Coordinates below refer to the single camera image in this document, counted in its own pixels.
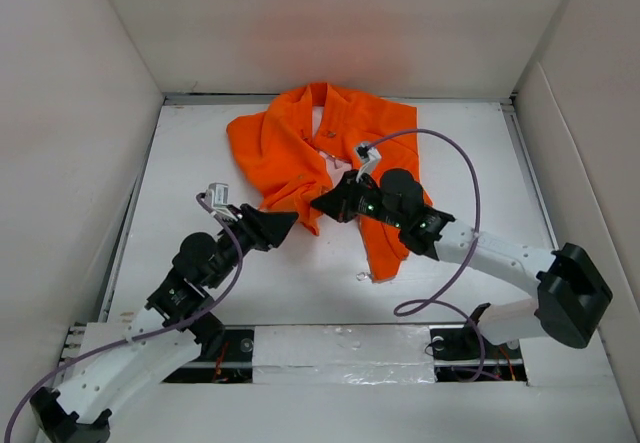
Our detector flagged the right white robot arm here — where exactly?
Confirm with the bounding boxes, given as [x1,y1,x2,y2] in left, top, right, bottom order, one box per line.
[311,169,613,357]

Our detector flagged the orange zip jacket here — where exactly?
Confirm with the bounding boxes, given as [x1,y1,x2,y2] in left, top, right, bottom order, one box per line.
[226,81,433,283]

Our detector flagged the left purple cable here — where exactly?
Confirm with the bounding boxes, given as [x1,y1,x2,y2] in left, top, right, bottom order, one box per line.
[7,192,245,443]

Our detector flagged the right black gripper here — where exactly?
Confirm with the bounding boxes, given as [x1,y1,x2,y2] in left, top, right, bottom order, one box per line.
[310,170,405,230]

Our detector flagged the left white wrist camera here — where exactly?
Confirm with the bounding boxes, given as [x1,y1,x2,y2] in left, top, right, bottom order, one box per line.
[197,183,233,218]

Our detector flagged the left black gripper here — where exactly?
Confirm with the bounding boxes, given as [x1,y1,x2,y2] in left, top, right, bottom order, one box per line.
[208,203,297,288]

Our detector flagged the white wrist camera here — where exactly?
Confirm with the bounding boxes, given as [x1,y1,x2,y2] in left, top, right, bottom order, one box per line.
[197,183,233,218]
[354,142,382,180]

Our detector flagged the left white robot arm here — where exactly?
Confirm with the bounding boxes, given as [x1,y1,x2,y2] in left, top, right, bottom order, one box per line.
[29,204,298,442]

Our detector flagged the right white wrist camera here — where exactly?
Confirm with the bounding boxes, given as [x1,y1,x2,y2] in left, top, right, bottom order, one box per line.
[354,142,382,180]

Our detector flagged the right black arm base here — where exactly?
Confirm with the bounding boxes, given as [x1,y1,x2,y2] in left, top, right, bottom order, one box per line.
[424,327,528,383]

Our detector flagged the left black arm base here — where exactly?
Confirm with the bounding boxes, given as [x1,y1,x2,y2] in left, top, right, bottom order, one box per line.
[163,314,255,384]

